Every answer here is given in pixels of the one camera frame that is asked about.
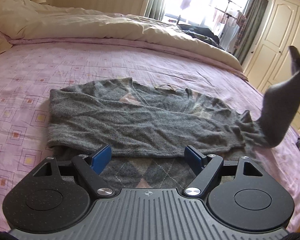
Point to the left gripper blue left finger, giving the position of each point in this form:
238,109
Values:
88,168

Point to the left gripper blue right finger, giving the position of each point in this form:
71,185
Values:
207,169

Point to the grey argyle knit sweater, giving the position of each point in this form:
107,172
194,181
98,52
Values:
148,128

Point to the clothes drying rack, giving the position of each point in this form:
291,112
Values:
230,28

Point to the dark clothes pile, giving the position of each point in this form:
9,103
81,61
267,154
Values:
200,33

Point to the cream wardrobe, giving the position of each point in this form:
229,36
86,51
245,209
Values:
269,63

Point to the grey-green curtain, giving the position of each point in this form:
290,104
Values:
250,20

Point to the pink patterned bed sheet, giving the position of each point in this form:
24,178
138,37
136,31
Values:
29,72

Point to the beige duvet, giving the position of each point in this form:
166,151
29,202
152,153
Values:
24,19

